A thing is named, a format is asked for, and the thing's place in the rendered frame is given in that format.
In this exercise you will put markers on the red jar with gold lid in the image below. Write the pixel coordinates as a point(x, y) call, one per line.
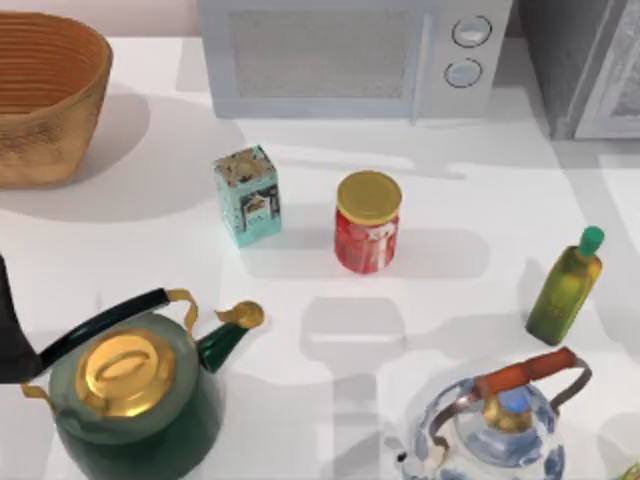
point(367, 225)

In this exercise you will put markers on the light blue tea box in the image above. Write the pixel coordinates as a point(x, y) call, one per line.
point(248, 200)

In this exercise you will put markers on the pale microwave oven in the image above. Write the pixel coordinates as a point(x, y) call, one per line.
point(320, 60)

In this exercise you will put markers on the microwave knob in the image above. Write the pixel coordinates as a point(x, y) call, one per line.
point(471, 29)
point(463, 73)

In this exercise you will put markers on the dark green and gold kettle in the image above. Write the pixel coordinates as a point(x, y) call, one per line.
point(135, 395)

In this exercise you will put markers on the green oil bottle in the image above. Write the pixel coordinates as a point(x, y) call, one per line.
point(562, 295)

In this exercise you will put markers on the white and blue kettle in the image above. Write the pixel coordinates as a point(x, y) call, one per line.
point(495, 430)

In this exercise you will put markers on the brown woven basket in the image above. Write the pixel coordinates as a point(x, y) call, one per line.
point(45, 100)

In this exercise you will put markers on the grey cabinet with dark inside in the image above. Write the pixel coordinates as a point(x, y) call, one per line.
point(585, 65)

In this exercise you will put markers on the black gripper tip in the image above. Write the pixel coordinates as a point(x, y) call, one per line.
point(12, 340)

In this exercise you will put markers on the yellow-green object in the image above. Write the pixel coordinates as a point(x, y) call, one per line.
point(632, 472)

